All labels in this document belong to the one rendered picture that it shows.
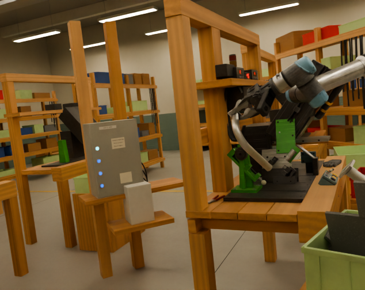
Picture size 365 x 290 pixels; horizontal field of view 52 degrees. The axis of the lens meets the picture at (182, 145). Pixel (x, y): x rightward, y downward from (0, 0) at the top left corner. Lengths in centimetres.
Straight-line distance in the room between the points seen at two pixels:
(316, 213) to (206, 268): 64
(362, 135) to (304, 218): 339
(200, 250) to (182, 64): 94
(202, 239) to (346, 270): 94
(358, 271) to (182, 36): 126
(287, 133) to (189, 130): 74
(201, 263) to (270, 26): 1001
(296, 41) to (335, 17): 527
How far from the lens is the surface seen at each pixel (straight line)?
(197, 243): 198
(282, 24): 1151
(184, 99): 184
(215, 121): 220
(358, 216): 123
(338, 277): 120
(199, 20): 208
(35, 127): 1012
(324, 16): 1140
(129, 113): 785
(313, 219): 176
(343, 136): 539
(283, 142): 235
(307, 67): 147
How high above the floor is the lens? 141
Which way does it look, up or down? 6 degrees down
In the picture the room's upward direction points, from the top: 6 degrees counter-clockwise
